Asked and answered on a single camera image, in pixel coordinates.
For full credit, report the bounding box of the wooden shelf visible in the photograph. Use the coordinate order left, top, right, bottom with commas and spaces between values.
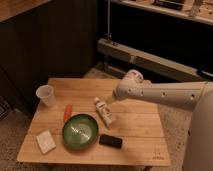
112, 0, 213, 26

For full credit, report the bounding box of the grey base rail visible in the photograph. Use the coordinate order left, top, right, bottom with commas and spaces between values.
97, 38, 210, 82

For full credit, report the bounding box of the clear plastic cup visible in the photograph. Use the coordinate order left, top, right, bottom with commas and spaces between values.
36, 85, 55, 107

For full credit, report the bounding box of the white sponge block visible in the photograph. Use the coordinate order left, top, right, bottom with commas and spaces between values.
36, 130, 56, 154

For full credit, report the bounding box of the metal pole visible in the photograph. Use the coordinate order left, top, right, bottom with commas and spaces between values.
107, 0, 111, 42

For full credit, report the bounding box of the wooden folding table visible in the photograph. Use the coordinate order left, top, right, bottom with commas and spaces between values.
17, 78, 170, 166

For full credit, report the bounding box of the green bowl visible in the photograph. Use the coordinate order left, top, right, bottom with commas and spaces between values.
62, 113, 99, 150

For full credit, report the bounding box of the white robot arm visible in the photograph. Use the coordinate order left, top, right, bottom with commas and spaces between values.
107, 70, 213, 171

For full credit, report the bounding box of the orange carrot toy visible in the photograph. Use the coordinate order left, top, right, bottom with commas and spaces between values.
63, 105, 72, 122

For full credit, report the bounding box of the black rectangular block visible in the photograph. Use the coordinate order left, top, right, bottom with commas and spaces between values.
99, 134, 123, 149

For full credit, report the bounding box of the white bottle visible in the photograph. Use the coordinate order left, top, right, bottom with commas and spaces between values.
94, 97, 116, 128

